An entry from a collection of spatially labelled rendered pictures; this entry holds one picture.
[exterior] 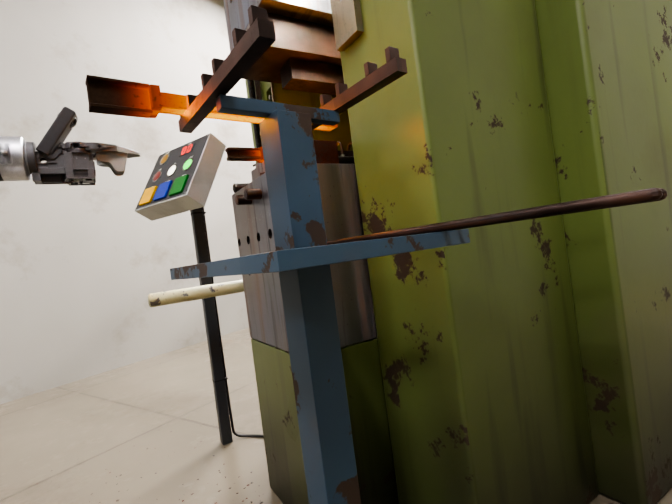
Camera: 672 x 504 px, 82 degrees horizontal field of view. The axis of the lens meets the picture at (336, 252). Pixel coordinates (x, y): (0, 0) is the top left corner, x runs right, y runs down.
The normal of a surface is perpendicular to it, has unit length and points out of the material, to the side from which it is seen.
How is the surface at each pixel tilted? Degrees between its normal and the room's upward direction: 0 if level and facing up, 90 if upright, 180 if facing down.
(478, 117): 90
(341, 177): 90
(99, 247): 90
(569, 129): 90
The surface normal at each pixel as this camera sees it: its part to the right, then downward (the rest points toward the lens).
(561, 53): -0.85, 0.11
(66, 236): 0.81, -0.11
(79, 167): 0.51, -0.07
